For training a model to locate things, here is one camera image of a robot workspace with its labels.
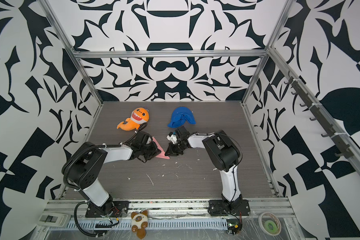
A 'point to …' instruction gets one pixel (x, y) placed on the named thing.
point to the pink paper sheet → (162, 154)
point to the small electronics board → (234, 226)
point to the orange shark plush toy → (139, 116)
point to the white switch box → (54, 219)
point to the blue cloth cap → (179, 115)
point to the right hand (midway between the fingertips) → (167, 153)
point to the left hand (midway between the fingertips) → (163, 148)
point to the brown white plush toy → (139, 222)
